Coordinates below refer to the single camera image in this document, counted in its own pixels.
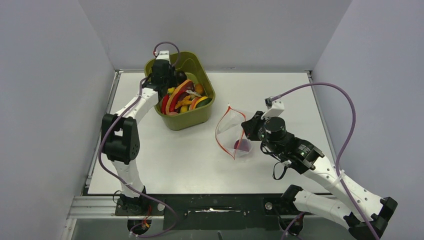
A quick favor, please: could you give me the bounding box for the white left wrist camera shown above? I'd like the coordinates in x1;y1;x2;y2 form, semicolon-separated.
155;50;171;63

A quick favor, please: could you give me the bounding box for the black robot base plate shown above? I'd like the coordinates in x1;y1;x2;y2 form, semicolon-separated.
114;193;299;235

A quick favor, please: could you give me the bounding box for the clear zip bag orange zipper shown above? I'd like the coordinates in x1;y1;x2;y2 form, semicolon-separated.
214;104;254;160

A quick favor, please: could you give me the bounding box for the olive green plastic basket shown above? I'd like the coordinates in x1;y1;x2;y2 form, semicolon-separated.
144;51;216;131

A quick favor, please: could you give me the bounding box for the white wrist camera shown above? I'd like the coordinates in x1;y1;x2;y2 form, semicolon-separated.
155;50;171;63
261;96;285;120

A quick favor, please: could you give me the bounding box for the purple red onion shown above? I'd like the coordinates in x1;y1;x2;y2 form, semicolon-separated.
233;138;251;153

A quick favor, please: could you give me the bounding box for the long yellow chili pepper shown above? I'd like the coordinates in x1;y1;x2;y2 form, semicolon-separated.
167;87;176;95

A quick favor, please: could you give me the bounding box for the dark purple plum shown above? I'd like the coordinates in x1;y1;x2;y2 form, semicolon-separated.
176;70;188;85

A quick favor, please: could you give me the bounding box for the watermelon slice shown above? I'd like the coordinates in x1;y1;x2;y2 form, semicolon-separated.
188;96;200;111

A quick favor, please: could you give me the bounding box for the yellow banana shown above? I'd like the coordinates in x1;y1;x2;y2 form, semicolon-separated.
179;105;189;113

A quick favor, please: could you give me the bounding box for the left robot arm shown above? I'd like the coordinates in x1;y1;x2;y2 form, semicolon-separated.
98;59;177;215

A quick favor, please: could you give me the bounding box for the pink peach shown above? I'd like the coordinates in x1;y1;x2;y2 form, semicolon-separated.
167;111;179;116

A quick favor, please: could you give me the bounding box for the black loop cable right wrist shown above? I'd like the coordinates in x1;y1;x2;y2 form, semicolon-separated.
261;142;291;181

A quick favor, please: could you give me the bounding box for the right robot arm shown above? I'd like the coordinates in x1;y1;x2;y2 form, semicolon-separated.
241;111;398;240

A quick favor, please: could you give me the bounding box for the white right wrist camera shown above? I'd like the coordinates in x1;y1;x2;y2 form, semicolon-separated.
261;96;285;120

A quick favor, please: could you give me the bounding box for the dark green avocado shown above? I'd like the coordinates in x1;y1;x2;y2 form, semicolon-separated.
196;98;212;109

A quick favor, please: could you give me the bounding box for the short red chili pepper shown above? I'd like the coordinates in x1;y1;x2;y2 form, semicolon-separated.
161;94;171;115

